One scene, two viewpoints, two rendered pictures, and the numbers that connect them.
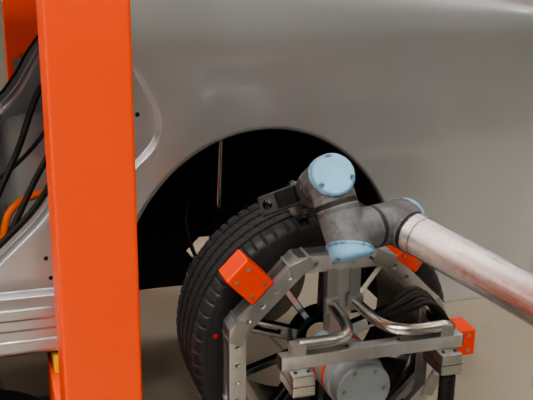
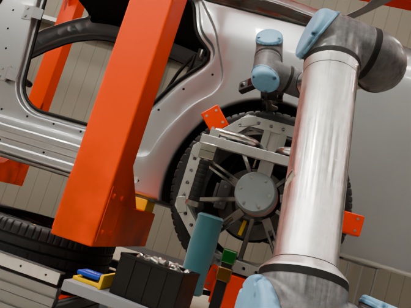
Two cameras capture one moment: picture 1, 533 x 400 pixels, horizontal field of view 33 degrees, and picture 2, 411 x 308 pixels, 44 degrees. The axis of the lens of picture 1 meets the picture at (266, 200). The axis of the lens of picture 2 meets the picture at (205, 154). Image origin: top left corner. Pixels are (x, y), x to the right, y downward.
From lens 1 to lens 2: 1.44 m
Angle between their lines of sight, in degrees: 38
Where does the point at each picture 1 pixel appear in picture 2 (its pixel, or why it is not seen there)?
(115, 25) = not seen: outside the picture
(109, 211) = (146, 33)
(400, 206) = not seen: hidden behind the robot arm
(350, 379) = (246, 179)
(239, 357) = (193, 165)
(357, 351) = (252, 149)
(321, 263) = (262, 123)
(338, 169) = (272, 33)
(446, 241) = not seen: hidden behind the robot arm
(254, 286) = (216, 121)
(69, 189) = (131, 16)
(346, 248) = (259, 68)
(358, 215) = (274, 57)
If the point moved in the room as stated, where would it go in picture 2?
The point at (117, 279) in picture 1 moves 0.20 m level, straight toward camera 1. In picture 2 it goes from (136, 71) to (111, 49)
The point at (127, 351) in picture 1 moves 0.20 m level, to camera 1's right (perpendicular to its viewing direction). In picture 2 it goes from (126, 115) to (173, 125)
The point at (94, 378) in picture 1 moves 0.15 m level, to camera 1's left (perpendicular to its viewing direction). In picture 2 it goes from (103, 124) to (72, 117)
